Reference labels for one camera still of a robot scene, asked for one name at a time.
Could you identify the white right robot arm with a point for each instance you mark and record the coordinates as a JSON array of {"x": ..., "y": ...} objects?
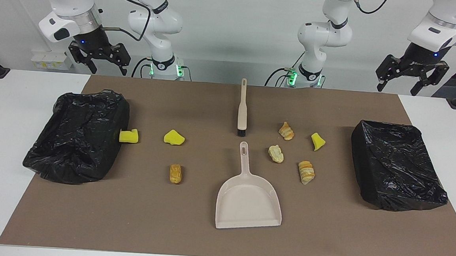
[{"x": 159, "y": 25}]

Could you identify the beige plastic dustpan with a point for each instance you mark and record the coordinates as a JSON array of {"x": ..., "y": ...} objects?
[{"x": 247, "y": 204}]

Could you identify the pale croissant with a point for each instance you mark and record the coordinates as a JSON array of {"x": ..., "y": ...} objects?
[{"x": 276, "y": 154}]

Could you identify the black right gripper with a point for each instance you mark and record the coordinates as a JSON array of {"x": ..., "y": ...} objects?
[{"x": 92, "y": 40}]

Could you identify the yellow sponge with notch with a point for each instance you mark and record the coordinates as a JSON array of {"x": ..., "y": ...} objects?
[{"x": 127, "y": 136}]

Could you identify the open bin with black bag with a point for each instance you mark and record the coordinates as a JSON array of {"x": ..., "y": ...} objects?
[{"x": 77, "y": 134}]

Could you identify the beige hand brush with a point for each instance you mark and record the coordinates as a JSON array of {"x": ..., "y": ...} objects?
[{"x": 242, "y": 113}]

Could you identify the large striped croissant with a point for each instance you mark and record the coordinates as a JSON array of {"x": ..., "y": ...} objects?
[{"x": 306, "y": 172}]

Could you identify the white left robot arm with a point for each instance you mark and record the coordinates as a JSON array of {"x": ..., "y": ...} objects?
[{"x": 320, "y": 38}]

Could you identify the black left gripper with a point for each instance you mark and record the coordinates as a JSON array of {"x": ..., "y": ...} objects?
[{"x": 420, "y": 56}]

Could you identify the yellow sponge chunk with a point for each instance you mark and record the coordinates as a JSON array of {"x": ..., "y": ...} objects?
[{"x": 173, "y": 137}]

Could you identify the small striped croissant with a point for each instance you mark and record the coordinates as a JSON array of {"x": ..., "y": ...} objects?
[{"x": 286, "y": 131}]

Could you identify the brown table mat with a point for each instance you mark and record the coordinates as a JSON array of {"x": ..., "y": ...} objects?
[{"x": 205, "y": 237}]

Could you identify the flat bin with black bag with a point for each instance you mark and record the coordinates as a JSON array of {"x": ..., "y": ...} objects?
[{"x": 396, "y": 166}]

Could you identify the yellow sponge wedge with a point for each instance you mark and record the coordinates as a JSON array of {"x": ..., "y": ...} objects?
[{"x": 317, "y": 141}]

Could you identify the brown bread roll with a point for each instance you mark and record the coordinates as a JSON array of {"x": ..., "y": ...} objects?
[{"x": 175, "y": 174}]

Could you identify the white power strip box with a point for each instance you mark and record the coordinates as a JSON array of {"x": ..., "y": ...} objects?
[{"x": 52, "y": 60}]

